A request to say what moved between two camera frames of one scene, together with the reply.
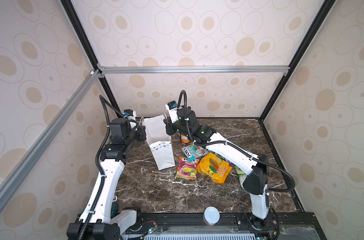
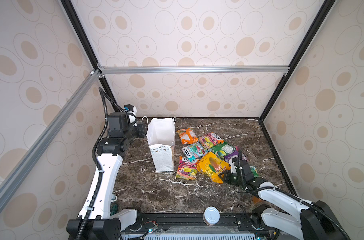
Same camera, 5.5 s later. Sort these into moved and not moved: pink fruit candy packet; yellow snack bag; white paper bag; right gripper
Moved: right gripper
Not moved: yellow snack bag; white paper bag; pink fruit candy packet
